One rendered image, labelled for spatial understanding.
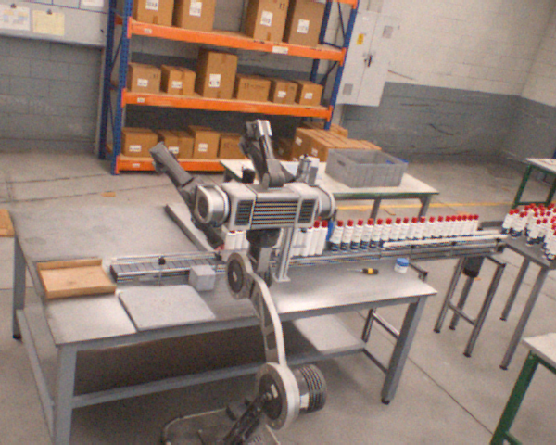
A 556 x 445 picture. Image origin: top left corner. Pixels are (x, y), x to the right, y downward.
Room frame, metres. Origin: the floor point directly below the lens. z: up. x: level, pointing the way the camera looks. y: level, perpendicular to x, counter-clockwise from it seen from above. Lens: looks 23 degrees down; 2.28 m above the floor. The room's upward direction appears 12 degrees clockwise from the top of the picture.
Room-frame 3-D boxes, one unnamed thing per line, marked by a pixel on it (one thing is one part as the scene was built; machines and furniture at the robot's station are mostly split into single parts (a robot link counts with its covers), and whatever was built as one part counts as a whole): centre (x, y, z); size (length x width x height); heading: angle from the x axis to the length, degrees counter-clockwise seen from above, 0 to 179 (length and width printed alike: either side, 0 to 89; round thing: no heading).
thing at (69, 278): (2.38, 0.83, 0.85); 0.30 x 0.26 x 0.04; 124
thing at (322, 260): (2.93, 0.00, 0.85); 1.65 x 0.11 x 0.05; 124
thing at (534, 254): (4.16, -2.02, 0.46); 0.73 x 0.62 x 0.93; 124
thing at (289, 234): (2.84, -0.12, 1.16); 0.04 x 0.04 x 0.67; 34
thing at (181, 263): (2.93, 0.00, 0.86); 1.65 x 0.08 x 0.04; 124
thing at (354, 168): (5.10, -0.74, 0.91); 0.60 x 0.40 x 0.22; 127
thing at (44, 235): (3.03, 0.21, 0.82); 2.10 x 1.31 x 0.02; 124
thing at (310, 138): (7.38, -0.53, 0.32); 1.20 x 0.83 x 0.64; 32
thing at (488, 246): (3.72, -1.17, 0.47); 1.17 x 0.38 x 0.94; 124
